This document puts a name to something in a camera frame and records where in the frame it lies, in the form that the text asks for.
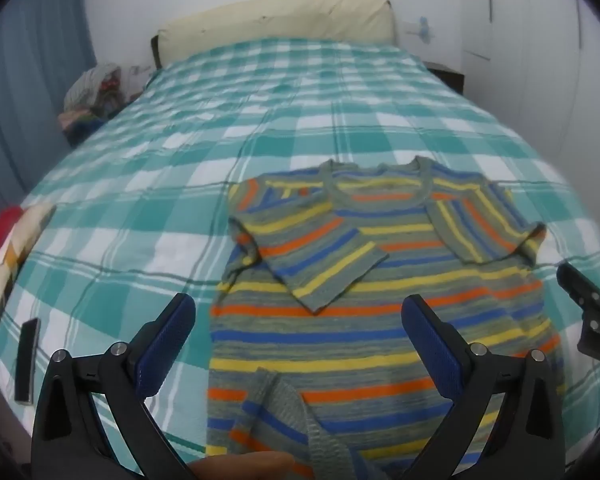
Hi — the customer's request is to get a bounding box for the striped knit sweater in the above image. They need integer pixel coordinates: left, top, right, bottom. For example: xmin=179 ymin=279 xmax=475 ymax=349
xmin=206 ymin=156 xmax=567 ymax=480

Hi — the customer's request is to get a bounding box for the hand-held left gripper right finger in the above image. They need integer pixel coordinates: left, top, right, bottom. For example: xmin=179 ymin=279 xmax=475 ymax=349
xmin=401 ymin=295 xmax=567 ymax=480

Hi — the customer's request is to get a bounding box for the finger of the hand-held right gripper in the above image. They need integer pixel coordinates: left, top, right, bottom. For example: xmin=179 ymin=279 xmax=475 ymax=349
xmin=556 ymin=262 xmax=600 ymax=313

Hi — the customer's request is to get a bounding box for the person's left hand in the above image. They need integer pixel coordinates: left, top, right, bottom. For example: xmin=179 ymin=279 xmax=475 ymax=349
xmin=187 ymin=451 xmax=296 ymax=480

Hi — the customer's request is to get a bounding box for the pile of mixed clothes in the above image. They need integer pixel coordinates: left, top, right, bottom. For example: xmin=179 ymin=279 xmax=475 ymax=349
xmin=57 ymin=62 xmax=153 ymax=146

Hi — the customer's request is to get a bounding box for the black phone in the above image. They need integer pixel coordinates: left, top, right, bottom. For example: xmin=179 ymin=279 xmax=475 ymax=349
xmin=14 ymin=317 xmax=42 ymax=405

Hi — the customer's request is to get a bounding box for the dark nightstand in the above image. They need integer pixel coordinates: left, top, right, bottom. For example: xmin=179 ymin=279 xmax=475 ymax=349
xmin=422 ymin=61 xmax=466 ymax=95

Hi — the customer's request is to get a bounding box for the blue curtain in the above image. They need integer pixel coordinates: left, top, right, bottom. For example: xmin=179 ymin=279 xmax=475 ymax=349
xmin=0 ymin=0 xmax=98 ymax=211

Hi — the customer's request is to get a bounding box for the cream headboard cushion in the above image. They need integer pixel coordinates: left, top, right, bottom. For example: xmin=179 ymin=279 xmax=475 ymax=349
xmin=151 ymin=0 xmax=398 ymax=68

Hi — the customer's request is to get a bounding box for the white wardrobe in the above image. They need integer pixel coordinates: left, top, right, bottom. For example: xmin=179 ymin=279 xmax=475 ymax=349
xmin=457 ymin=0 xmax=600 ymax=171

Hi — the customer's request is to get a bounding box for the cream patterned cushion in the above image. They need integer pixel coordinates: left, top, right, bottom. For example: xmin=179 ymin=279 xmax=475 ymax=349
xmin=0 ymin=203 xmax=57 ymax=326

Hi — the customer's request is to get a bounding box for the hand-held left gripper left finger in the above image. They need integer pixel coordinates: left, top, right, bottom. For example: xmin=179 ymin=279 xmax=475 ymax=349
xmin=31 ymin=292 xmax=197 ymax=480

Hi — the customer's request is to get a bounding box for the bed with checked teal sheet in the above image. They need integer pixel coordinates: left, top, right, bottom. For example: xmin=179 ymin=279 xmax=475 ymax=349
xmin=0 ymin=40 xmax=600 ymax=466

